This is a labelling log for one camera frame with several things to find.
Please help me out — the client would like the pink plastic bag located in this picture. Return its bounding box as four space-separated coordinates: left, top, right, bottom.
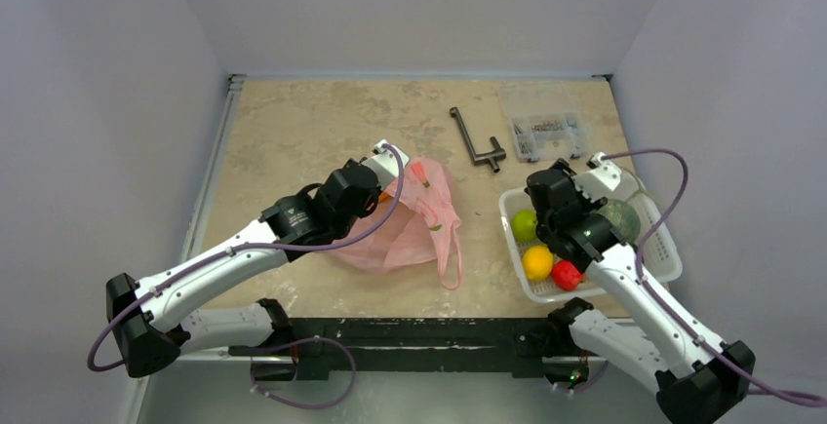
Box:
329 157 463 290

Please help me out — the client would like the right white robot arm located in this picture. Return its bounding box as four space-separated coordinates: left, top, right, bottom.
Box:
525 156 756 423

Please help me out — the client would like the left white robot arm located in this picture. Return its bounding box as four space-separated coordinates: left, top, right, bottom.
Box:
87 145 408 378

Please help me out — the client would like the green fake lime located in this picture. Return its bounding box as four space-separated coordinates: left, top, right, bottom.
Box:
510 210 537 243

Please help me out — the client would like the yellow fake lemon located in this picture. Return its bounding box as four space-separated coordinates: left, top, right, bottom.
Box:
521 245 555 283

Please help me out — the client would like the green fake melon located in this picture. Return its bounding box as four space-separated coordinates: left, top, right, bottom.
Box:
597 199 641 244

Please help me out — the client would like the red fake strawberry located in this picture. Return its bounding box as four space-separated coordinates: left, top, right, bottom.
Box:
550 260 585 291

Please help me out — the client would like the clear plastic screw box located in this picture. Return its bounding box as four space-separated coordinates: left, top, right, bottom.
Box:
497 81 591 163

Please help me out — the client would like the white plastic basket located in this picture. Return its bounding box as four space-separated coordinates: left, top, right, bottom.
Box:
498 169 683 304

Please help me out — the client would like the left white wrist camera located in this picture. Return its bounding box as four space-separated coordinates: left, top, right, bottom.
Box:
361 139 410 190

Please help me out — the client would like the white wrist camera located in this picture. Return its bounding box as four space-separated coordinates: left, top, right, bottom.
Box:
361 139 410 190
571 152 643 203

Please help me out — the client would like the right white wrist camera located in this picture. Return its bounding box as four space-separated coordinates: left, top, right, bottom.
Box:
571 152 643 203

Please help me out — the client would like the black metal crank handle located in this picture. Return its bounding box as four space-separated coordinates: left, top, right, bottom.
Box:
449 106 508 174

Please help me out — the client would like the black metal base rail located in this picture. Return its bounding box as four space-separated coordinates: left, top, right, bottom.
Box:
228 318 601 386

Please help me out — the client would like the aluminium frame rail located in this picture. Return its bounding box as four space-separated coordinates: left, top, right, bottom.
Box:
184 78 628 319

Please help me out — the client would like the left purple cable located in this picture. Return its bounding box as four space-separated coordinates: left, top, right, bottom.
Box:
87 143 407 409

